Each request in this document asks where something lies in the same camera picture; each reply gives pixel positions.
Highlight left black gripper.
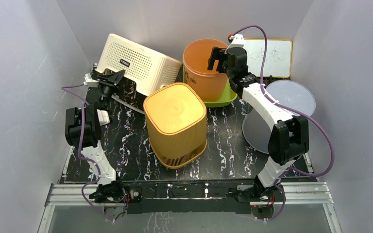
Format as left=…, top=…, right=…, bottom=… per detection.
left=98, top=71, right=127, bottom=108

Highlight orange plastic bucket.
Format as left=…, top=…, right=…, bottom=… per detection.
left=183, top=39, right=228, bottom=101

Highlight cream perforated storage basket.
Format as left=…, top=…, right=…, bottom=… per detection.
left=96, top=33, right=181, bottom=96

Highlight yellow slatted waste basket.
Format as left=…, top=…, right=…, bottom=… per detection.
left=143, top=83, right=207, bottom=169

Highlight grey plastic bucket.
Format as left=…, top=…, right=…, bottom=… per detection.
left=242, top=80, right=316, bottom=154

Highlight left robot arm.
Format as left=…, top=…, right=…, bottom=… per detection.
left=65, top=70, right=126, bottom=203

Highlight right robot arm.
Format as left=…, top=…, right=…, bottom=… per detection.
left=207, top=47, right=309, bottom=201

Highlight green plastic tray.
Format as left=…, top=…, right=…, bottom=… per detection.
left=183, top=67, right=237, bottom=108

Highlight black marbled table mat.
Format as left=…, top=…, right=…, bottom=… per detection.
left=59, top=64, right=318, bottom=184

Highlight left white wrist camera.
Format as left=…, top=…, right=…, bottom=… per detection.
left=83, top=73, right=99, bottom=88

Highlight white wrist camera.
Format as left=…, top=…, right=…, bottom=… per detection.
left=83, top=73, right=99, bottom=88
left=224, top=33, right=245, bottom=54

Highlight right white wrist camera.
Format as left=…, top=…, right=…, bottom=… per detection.
left=224, top=33, right=245, bottom=54

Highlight small whiteboard yellow frame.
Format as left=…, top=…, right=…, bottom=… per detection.
left=243, top=39, right=292, bottom=78

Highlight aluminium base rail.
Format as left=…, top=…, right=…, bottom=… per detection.
left=38, top=180, right=341, bottom=233

